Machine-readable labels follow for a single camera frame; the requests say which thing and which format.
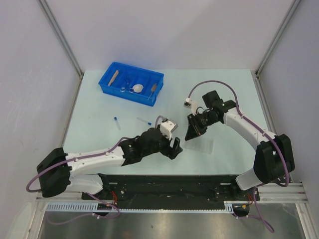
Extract bristle test tube brush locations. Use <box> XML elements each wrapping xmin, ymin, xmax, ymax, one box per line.
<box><xmin>148</xmin><ymin>84</ymin><xmax>157</xmax><ymax>100</ymax></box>

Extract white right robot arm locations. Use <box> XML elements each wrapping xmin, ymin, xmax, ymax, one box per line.
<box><xmin>184</xmin><ymin>91</ymin><xmax>295</xmax><ymax>200</ymax></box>

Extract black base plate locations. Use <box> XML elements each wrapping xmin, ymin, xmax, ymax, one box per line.
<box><xmin>96</xmin><ymin>175</ymin><xmax>261</xmax><ymax>209</ymax></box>

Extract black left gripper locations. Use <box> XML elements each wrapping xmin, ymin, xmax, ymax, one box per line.
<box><xmin>142</xmin><ymin>130</ymin><xmax>181</xmax><ymax>158</ymax></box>

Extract blue-capped test tube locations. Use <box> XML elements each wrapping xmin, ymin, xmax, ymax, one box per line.
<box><xmin>114</xmin><ymin>117</ymin><xmax>121</xmax><ymax>130</ymax></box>
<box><xmin>137</xmin><ymin>117</ymin><xmax>152</xmax><ymax>125</ymax></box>

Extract metal crucible tongs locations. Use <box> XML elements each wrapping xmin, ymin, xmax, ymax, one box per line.
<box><xmin>120</xmin><ymin>74</ymin><xmax>135</xmax><ymax>93</ymax></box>

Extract wooden test tube clamp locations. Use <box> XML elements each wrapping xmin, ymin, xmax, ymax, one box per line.
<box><xmin>108</xmin><ymin>70</ymin><xmax>119</xmax><ymax>86</ymax></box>

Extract blue plastic bin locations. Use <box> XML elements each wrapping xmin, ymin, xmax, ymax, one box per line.
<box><xmin>98</xmin><ymin>62</ymin><xmax>164</xmax><ymax>107</ymax></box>

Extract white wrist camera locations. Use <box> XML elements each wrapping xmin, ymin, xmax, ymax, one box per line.
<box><xmin>159</xmin><ymin>119</ymin><xmax>178</xmax><ymax>140</ymax></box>
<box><xmin>183</xmin><ymin>98</ymin><xmax>198</xmax><ymax>115</ymax></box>

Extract slotted cable duct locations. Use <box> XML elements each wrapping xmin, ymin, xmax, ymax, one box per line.
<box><xmin>46</xmin><ymin>201</ymin><xmax>234</xmax><ymax>214</ymax></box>

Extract white porcelain evaporating dish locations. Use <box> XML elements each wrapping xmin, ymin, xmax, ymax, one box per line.
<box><xmin>132</xmin><ymin>84</ymin><xmax>144</xmax><ymax>93</ymax></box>

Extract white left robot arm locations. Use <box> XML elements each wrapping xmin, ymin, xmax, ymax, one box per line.
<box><xmin>37</xmin><ymin>127</ymin><xmax>182</xmax><ymax>199</ymax></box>

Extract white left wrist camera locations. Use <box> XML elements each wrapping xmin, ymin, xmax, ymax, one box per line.
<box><xmin>159</xmin><ymin>119</ymin><xmax>178</xmax><ymax>140</ymax></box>

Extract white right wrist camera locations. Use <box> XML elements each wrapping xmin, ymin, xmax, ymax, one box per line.
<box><xmin>183</xmin><ymin>98</ymin><xmax>198</xmax><ymax>115</ymax></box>

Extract aluminium frame rail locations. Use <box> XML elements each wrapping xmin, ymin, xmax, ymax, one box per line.
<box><xmin>255</xmin><ymin>0</ymin><xmax>319</xmax><ymax>239</ymax></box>
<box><xmin>36</xmin><ymin>0</ymin><xmax>84</xmax><ymax>80</ymax></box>

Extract aluminium frame rail left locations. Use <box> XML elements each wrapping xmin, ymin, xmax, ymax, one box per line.
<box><xmin>36</xmin><ymin>0</ymin><xmax>84</xmax><ymax>80</ymax></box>

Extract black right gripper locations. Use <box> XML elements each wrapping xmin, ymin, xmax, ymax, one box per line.
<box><xmin>186</xmin><ymin>111</ymin><xmax>219</xmax><ymax>140</ymax></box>

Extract clear plastic test tube rack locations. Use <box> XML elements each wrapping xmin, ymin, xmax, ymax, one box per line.
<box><xmin>183</xmin><ymin>138</ymin><xmax>214</xmax><ymax>154</ymax></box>

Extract aluminium frame rail right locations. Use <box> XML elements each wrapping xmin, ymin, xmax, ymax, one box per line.
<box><xmin>255</xmin><ymin>0</ymin><xmax>319</xmax><ymax>239</ymax></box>

